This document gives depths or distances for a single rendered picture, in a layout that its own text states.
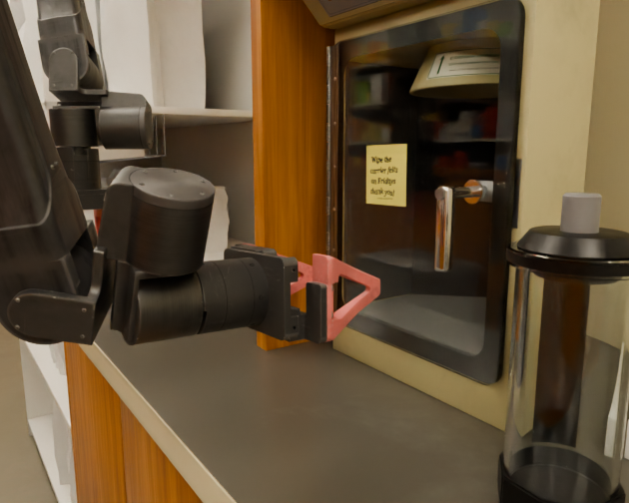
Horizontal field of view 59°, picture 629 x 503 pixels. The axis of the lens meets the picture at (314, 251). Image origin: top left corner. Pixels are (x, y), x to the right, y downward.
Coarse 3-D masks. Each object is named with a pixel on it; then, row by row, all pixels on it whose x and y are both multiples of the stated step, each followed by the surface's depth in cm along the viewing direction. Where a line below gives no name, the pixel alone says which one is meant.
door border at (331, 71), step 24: (336, 48) 76; (336, 72) 76; (336, 96) 77; (336, 120) 77; (336, 144) 78; (336, 168) 79; (336, 192) 79; (336, 216) 80; (336, 240) 80; (336, 288) 82
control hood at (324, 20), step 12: (312, 0) 73; (384, 0) 65; (396, 0) 64; (408, 0) 63; (420, 0) 63; (312, 12) 75; (324, 12) 73; (348, 12) 70; (360, 12) 69; (372, 12) 68; (384, 12) 68; (324, 24) 75; (336, 24) 74; (348, 24) 74
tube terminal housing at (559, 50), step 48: (432, 0) 63; (480, 0) 57; (528, 0) 53; (576, 0) 56; (528, 48) 54; (576, 48) 57; (528, 96) 54; (576, 96) 58; (528, 144) 55; (576, 144) 60; (528, 192) 56; (576, 192) 61; (336, 336) 85; (432, 384) 69; (480, 384) 63
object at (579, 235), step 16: (576, 208) 43; (592, 208) 42; (560, 224) 44; (576, 224) 43; (592, 224) 43; (528, 240) 44; (544, 240) 42; (560, 240) 41; (576, 240) 41; (592, 240) 41; (608, 240) 40; (624, 240) 41; (576, 256) 40; (592, 256) 40; (608, 256) 40; (624, 256) 40
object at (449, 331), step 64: (512, 0) 53; (384, 64) 68; (448, 64) 60; (512, 64) 54; (384, 128) 70; (448, 128) 61; (512, 128) 54; (512, 192) 56; (384, 256) 72; (384, 320) 73; (448, 320) 64
